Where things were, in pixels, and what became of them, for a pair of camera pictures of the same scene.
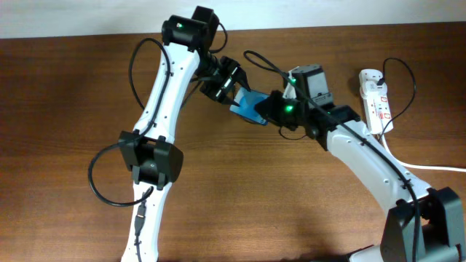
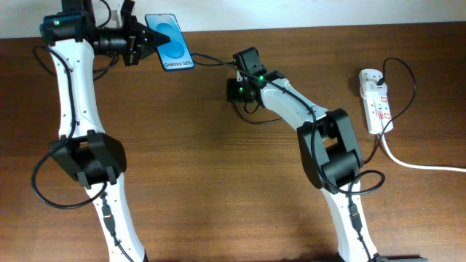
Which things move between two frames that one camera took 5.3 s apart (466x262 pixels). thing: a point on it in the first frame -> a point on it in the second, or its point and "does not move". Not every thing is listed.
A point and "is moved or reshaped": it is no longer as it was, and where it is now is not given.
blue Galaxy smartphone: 247,100 is moved or reshaped
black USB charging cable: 381,81 does not move
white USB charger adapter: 372,87 does not move
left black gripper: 232,68 -> 137,36
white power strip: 377,108 does not move
